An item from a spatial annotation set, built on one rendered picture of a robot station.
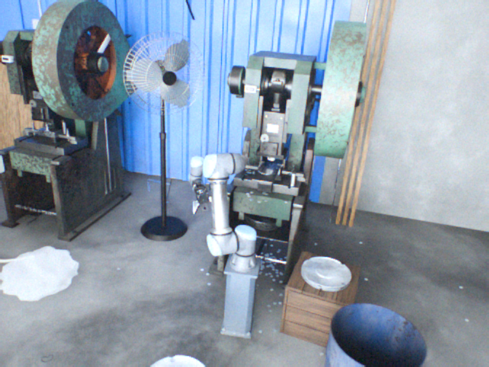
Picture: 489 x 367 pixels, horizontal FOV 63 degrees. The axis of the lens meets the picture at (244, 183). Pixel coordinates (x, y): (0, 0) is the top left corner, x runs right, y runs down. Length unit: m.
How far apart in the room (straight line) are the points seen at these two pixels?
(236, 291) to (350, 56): 1.42
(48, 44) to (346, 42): 1.77
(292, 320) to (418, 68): 2.37
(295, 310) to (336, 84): 1.28
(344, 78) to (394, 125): 1.72
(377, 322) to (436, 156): 2.15
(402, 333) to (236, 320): 0.90
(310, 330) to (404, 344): 0.56
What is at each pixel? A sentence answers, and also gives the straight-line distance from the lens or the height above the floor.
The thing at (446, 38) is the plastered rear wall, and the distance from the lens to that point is 3.82.
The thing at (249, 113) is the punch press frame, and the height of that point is 1.15.
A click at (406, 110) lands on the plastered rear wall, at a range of 3.86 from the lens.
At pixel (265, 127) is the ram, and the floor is 1.06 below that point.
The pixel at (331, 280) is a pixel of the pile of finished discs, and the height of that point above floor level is 0.38.
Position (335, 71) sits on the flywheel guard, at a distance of 2.23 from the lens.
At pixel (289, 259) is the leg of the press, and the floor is 0.24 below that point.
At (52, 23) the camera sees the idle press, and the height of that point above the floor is 1.59.
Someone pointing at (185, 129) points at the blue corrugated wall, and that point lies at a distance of 4.12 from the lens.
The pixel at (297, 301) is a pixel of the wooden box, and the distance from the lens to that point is 2.39.
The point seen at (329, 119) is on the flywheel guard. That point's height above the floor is 1.25.
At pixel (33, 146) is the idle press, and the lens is 3.49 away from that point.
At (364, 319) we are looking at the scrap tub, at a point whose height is 0.38.
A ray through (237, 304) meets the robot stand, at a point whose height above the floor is 0.23.
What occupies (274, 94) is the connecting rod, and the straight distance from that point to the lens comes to 2.61.
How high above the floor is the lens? 1.79
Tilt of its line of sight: 24 degrees down
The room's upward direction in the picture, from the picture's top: 4 degrees clockwise
